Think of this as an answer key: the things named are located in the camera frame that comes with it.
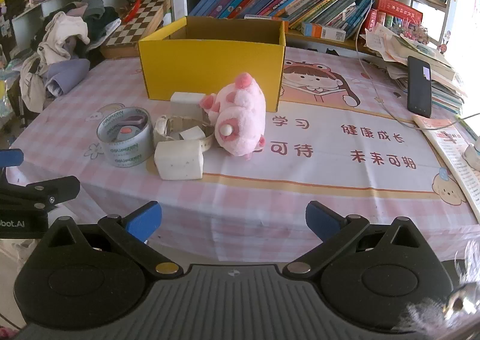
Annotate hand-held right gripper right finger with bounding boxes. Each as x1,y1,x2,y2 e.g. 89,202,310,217
282,200,428,277

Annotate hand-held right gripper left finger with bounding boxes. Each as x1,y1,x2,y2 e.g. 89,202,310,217
45,200,185,277

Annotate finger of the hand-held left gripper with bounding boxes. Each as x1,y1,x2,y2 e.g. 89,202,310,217
0,176,82,210
0,150,24,167

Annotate large white foam block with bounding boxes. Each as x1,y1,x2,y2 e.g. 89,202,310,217
154,140,205,181

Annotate silver tape roll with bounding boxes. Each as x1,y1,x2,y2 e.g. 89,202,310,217
96,106,154,167

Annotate white wristwatch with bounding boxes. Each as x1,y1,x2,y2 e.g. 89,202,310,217
152,115,215,154

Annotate small white foam block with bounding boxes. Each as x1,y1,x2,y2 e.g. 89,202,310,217
170,91,206,119

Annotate pink plush pig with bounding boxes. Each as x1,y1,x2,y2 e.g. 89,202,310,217
199,72,268,161

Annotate yellow cardboard box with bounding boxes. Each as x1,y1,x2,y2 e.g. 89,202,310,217
138,16,287,113

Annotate grey gadget with red button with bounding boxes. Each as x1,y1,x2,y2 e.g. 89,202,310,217
114,117,145,143

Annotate pile of clothes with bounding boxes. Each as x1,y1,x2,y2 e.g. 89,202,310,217
18,0,122,127

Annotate black smartphone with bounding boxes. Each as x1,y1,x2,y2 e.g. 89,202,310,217
406,56,433,119

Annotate wooden chessboard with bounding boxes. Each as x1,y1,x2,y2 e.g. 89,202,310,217
100,0,173,59

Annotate orange and white carton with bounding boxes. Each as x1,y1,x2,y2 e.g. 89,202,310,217
300,21,348,43

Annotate red plastic toy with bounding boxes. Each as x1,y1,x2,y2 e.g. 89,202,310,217
119,0,145,24

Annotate stack of papers and books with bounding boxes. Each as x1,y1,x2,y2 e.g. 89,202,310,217
361,23,469,116

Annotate red boxes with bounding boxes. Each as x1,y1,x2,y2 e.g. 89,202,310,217
365,0,424,32

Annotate grey fur keychain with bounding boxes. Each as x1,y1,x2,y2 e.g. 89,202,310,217
397,242,480,335

